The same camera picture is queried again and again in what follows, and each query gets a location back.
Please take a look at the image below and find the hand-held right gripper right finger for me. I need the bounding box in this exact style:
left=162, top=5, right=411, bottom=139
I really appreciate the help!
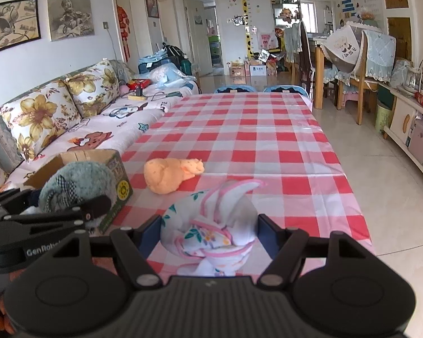
left=257, top=215, right=395, bottom=288

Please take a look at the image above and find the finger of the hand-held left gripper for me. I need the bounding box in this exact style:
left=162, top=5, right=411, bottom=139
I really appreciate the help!
left=0, top=194, right=113, bottom=236
left=0, top=188, right=41, bottom=215

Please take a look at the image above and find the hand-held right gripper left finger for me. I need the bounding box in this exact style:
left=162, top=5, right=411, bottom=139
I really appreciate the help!
left=25, top=215, right=163, bottom=289

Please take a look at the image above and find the grey-green plush toy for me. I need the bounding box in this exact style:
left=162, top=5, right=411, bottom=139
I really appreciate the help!
left=39, top=161, right=118, bottom=226

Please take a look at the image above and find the brown cardboard box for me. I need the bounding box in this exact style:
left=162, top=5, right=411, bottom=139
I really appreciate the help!
left=23, top=150, right=134, bottom=235

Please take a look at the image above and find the white floral cloth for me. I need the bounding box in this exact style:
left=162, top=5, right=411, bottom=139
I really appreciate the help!
left=160, top=179, right=268, bottom=277

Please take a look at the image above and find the orange plush toy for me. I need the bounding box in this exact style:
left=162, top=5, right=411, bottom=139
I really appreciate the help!
left=143, top=158, right=205, bottom=195

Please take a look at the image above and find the sofa with printed cover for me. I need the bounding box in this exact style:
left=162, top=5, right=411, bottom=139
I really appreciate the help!
left=0, top=60, right=200, bottom=198

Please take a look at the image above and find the yellow floral sofa cushion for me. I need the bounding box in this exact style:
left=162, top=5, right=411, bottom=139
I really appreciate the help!
left=63, top=60, right=122, bottom=118
left=0, top=79, right=83, bottom=163

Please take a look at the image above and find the red checkered tablecloth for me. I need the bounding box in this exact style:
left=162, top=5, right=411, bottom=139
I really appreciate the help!
left=92, top=93, right=378, bottom=279

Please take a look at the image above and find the blue chair back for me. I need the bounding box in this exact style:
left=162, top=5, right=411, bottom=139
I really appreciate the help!
left=213, top=85, right=258, bottom=94
left=263, top=84, right=308, bottom=96

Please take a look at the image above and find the blue bag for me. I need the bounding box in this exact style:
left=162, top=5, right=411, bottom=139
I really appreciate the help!
left=138, top=54, right=170, bottom=74

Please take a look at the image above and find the green waste bin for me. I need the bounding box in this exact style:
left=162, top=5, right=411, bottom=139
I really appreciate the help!
left=374, top=104, right=393, bottom=132

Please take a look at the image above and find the black framed cartoon drawing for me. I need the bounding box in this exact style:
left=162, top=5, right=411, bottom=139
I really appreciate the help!
left=0, top=0, right=42, bottom=57

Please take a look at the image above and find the black bag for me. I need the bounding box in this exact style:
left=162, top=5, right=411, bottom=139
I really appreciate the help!
left=162, top=43, right=191, bottom=67

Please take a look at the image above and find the cream television cabinet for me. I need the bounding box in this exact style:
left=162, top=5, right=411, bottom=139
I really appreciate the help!
left=384, top=84, right=423, bottom=199

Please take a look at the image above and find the red paper door decoration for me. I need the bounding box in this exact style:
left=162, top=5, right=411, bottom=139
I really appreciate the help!
left=116, top=4, right=131, bottom=62

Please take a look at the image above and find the dark dining chair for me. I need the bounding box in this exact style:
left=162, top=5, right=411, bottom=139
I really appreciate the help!
left=298, top=21, right=316, bottom=88

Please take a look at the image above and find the grey framed drawing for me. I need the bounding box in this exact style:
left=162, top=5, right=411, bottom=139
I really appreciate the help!
left=47, top=0, right=94, bottom=42

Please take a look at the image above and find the dining table with white cover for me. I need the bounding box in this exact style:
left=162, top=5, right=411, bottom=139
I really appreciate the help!
left=314, top=25, right=365, bottom=110

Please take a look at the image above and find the framed portrait picture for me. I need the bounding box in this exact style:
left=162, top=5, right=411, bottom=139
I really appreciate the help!
left=144, top=0, right=160, bottom=19

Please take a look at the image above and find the glass kettle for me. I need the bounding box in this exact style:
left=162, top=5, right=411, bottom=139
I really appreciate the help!
left=404, top=66, right=423, bottom=94

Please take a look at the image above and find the giraffe wall sticker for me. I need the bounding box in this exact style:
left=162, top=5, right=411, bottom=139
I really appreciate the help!
left=236, top=0, right=254, bottom=59

